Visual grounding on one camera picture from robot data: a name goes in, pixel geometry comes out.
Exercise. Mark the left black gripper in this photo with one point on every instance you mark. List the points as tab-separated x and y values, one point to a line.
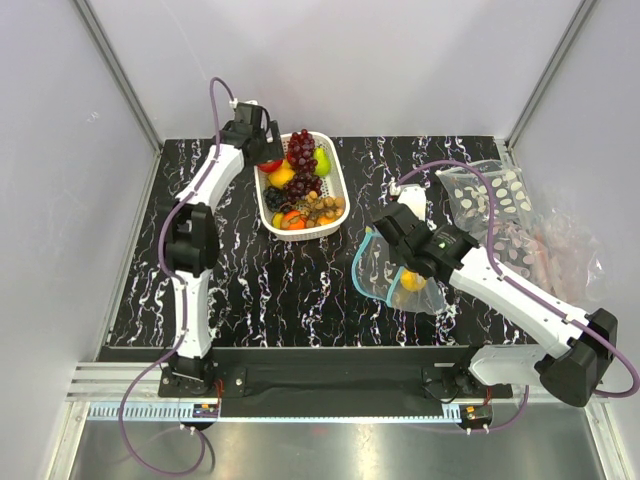
272	151

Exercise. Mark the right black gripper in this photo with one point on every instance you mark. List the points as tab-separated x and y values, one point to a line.
394	250

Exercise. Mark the yellow pear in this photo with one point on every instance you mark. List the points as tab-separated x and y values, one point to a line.
412	281

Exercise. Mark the red apple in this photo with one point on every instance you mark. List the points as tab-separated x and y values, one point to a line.
271	166

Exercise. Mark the clear zip top bag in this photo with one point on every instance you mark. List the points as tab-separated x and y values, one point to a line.
375	275

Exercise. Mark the red grape bunch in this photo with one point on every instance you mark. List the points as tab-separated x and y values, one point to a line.
300	157

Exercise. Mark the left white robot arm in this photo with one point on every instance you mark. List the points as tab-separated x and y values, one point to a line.
189	244

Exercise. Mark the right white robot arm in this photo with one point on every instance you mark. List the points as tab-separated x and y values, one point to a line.
576	346

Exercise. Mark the bag of white slices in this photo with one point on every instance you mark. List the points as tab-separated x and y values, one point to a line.
469	197

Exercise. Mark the bag of pink slices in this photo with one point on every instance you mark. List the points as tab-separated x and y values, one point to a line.
514	247

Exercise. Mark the crumpled clear plastic bag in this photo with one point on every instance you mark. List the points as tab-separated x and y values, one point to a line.
572	259

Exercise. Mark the yellow lemon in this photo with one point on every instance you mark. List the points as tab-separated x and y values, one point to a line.
281	177

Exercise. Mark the dark purple grape bunch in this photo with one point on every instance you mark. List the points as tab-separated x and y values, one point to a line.
275	199

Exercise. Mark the green pear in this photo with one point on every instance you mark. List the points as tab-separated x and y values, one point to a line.
323	163

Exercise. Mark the white perforated plastic basket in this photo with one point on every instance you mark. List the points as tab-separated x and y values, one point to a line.
332	185

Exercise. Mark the orange fruit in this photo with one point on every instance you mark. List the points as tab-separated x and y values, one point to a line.
293	220

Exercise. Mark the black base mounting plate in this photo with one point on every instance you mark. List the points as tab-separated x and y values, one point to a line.
244	372

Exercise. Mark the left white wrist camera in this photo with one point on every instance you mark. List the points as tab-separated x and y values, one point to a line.
235	103

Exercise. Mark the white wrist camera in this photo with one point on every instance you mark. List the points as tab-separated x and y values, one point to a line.
412	195
235	103

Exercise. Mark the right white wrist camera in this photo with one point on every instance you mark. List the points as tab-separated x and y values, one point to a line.
412	195

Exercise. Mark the aluminium frame rail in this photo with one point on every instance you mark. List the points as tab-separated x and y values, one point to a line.
112	379

